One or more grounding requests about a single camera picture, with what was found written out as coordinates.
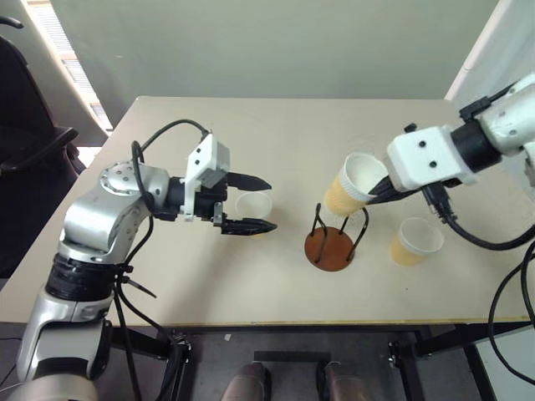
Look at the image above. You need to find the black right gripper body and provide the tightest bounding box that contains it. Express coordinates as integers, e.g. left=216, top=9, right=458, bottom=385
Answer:
left=390, top=183, right=426, bottom=203

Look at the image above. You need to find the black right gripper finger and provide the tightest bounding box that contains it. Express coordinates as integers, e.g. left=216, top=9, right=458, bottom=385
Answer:
left=368, top=175, right=393, bottom=197
left=361, top=186, right=403, bottom=207

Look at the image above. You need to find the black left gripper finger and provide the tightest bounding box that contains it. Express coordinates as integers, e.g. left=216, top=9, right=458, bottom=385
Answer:
left=227, top=171, right=273, bottom=193
left=219, top=215, right=279, bottom=239

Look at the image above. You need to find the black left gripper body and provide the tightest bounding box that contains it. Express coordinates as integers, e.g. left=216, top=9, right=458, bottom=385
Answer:
left=194, top=171, right=236, bottom=229

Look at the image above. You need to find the tan paper cup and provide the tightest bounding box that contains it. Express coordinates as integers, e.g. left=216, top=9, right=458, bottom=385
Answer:
left=234, top=190, right=274, bottom=240
left=389, top=216, right=446, bottom=267
left=324, top=151, right=390, bottom=219

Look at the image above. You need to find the dark rounded shape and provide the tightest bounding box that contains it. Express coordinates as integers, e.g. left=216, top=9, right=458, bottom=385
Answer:
left=220, top=361, right=273, bottom=401

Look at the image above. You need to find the black office chair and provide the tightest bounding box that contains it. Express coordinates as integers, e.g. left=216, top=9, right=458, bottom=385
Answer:
left=0, top=15, right=87, bottom=280

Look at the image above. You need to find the white board under table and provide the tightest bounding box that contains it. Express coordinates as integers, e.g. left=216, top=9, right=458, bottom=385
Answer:
left=475, top=319, right=535, bottom=401

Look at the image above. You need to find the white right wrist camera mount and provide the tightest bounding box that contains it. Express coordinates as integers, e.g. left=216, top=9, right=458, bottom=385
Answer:
left=385, top=124, right=480, bottom=194

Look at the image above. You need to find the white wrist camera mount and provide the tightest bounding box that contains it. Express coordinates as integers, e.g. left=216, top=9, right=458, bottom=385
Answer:
left=385, top=124, right=480, bottom=194
left=181, top=133, right=232, bottom=223

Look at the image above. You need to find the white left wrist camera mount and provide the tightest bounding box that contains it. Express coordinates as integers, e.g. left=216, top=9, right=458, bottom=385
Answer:
left=181, top=133, right=232, bottom=223

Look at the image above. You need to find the wire cup holder brown base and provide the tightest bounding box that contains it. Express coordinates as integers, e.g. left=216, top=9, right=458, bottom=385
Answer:
left=303, top=202, right=370, bottom=273

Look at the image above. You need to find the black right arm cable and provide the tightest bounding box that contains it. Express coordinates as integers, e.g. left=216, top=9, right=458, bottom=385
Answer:
left=420, top=182, right=535, bottom=401

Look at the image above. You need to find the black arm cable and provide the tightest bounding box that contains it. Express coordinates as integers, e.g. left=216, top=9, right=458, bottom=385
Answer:
left=109, top=119, right=212, bottom=401
left=420, top=182, right=535, bottom=401

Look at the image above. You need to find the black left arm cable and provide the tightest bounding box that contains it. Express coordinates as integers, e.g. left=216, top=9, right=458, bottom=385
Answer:
left=109, top=119, right=212, bottom=401

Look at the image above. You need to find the black cable tie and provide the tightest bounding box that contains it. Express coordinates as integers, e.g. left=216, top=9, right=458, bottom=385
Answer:
left=120, top=265, right=159, bottom=299

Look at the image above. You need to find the black table frame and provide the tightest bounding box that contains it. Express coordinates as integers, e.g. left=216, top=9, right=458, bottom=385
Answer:
left=110, top=321, right=497, bottom=401

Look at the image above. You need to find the white wall panel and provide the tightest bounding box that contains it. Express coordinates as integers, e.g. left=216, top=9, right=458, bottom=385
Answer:
left=444, top=0, right=535, bottom=102

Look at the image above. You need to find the white window frame with blinds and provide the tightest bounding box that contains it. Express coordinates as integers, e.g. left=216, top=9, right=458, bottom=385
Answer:
left=18, top=0, right=115, bottom=134

